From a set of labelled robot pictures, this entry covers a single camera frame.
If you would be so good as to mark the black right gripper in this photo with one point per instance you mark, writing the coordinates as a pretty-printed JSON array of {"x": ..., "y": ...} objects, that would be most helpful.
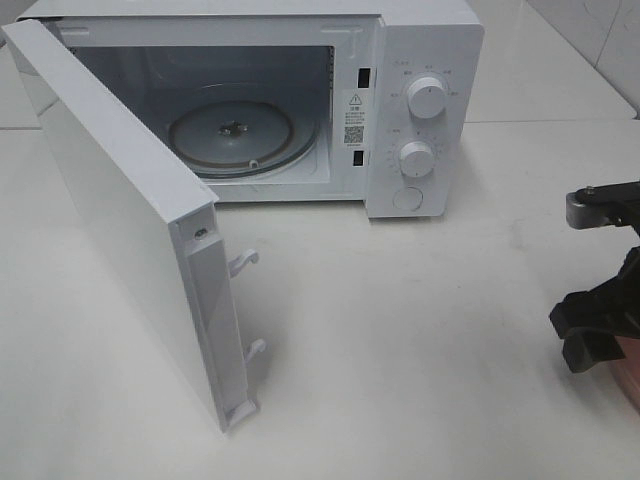
[{"x": 590, "y": 322}]

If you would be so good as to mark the pink round plate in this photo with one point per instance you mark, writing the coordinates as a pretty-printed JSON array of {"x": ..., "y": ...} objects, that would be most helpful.
[{"x": 626, "y": 370}]

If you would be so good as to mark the round white door-release button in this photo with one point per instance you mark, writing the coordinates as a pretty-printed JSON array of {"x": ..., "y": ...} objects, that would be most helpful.
[{"x": 408, "y": 199}]

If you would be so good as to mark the white microwave door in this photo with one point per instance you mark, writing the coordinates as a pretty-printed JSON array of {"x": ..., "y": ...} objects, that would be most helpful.
[{"x": 151, "y": 216}]

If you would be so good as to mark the lower white timer knob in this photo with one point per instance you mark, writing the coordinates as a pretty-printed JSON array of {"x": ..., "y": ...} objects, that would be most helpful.
[{"x": 416, "y": 159}]

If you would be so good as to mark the upper white power knob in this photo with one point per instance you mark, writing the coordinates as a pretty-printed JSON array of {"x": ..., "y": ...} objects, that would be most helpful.
[{"x": 426, "y": 97}]

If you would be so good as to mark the white microwave oven body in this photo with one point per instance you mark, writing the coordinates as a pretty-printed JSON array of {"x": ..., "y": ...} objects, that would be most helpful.
[{"x": 348, "y": 64}]

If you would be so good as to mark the glass microwave turntable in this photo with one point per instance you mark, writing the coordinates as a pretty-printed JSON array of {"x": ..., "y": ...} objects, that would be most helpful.
[{"x": 240, "y": 138}]

